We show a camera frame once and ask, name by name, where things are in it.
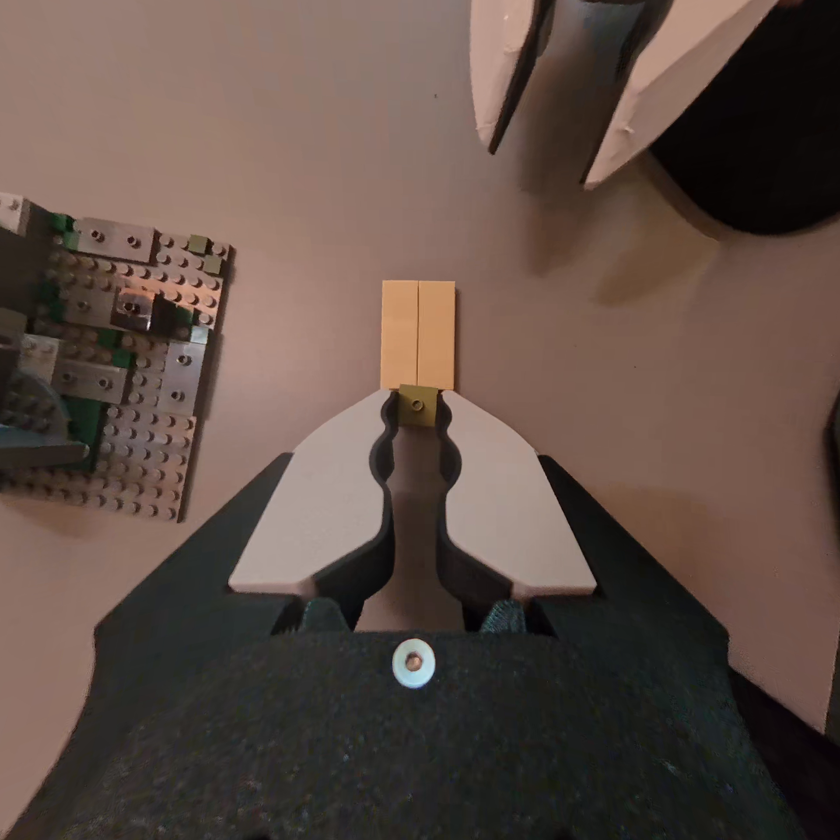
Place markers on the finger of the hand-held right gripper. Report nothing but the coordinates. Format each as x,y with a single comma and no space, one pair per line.
682,72
505,59

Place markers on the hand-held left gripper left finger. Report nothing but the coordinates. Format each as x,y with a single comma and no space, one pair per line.
321,512

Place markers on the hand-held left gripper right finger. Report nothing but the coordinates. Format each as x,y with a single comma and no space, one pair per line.
518,512

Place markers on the olive small toy brick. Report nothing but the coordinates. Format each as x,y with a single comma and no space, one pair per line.
418,405

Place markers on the tan toy brick panel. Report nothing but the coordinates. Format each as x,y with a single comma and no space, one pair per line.
420,328

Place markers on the light grey desk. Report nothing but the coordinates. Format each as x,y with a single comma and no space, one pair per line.
295,164

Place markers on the dark cloth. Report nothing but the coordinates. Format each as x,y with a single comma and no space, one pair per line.
774,144

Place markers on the grey toy brick model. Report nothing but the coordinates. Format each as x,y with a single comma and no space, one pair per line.
131,367

